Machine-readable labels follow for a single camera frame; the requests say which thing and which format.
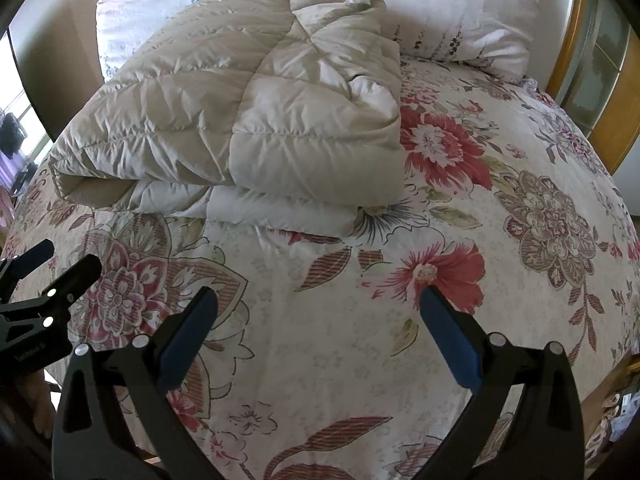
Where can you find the person's left forearm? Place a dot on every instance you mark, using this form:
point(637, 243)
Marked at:
point(44, 410)

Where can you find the wooden bedside table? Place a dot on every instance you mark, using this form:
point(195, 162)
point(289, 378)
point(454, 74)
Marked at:
point(607, 385)

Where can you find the wooden headboard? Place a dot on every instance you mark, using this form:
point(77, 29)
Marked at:
point(575, 35)

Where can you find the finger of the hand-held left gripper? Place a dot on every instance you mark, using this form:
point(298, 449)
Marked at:
point(32, 259)
point(80, 275)

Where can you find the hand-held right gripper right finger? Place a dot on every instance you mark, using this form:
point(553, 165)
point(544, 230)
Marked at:
point(450, 340)

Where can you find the pink printed pillow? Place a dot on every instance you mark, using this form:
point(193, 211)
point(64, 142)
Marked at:
point(450, 10)
point(150, 5)

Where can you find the cream quilted comforter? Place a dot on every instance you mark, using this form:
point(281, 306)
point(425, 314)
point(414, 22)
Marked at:
point(225, 110)

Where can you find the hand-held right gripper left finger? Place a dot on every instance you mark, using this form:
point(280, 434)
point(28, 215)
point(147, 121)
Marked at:
point(190, 340)

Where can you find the floral bed sheet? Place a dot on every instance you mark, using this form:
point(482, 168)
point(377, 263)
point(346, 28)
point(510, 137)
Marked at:
point(325, 360)

